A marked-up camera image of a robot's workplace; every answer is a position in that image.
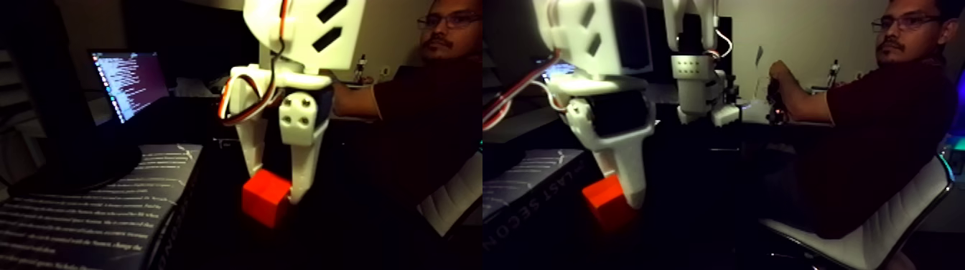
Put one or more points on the small figurine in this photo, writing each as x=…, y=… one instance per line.
x=834, y=75

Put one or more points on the red cube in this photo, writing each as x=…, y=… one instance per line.
x=264, y=202

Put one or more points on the white office chair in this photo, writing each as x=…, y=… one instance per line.
x=874, y=241

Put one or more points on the person's hand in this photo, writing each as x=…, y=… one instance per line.
x=781, y=78

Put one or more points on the person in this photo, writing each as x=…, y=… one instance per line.
x=905, y=151

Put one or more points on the black leader arm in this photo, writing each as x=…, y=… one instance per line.
x=776, y=109

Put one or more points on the black book with white text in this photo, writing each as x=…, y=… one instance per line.
x=90, y=226

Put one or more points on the laptop with lit screen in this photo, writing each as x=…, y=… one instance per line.
x=132, y=79

